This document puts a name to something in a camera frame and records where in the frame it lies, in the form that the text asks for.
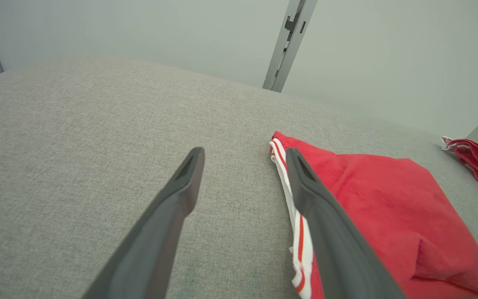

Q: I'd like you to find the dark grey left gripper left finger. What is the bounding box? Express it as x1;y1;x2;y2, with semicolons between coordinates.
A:
82;147;205;299

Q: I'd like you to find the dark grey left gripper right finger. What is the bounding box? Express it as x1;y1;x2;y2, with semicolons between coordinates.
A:
285;148;405;299

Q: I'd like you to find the red shirt with white sleeves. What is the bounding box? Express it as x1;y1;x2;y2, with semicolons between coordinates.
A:
269;131;478;299

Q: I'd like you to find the grey partition post with latch notch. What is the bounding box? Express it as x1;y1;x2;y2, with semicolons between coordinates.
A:
263;0;318;93

